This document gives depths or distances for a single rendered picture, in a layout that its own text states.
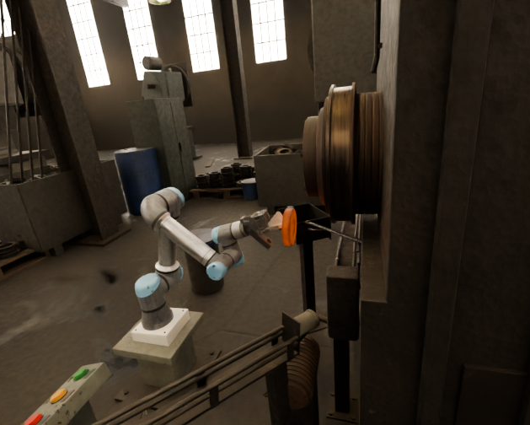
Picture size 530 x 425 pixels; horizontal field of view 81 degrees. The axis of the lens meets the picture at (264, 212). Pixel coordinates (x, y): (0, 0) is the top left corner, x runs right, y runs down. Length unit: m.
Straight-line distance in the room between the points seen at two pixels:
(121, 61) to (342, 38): 11.57
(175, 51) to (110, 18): 2.85
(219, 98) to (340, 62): 8.86
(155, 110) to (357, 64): 2.54
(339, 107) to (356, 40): 2.80
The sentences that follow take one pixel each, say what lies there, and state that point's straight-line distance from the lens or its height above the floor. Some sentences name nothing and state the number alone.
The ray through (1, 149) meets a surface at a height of 1.01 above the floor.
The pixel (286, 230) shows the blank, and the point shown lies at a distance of 1.21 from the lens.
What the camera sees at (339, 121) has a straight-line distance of 0.93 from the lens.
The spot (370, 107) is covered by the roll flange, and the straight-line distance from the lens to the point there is 0.99.
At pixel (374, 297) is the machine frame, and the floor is 0.87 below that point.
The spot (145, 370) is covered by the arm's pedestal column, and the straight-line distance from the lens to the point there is 1.83.
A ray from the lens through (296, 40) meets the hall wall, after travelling 11.44.
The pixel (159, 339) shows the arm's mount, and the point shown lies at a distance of 1.62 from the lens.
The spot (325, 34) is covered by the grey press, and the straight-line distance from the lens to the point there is 3.73.
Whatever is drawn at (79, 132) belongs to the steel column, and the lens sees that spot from 3.80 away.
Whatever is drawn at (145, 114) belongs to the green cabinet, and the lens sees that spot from 4.59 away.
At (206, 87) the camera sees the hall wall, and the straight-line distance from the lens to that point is 12.42.
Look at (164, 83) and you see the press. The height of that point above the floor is 2.01.
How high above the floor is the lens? 1.32
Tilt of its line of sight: 20 degrees down
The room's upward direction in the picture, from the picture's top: 6 degrees counter-clockwise
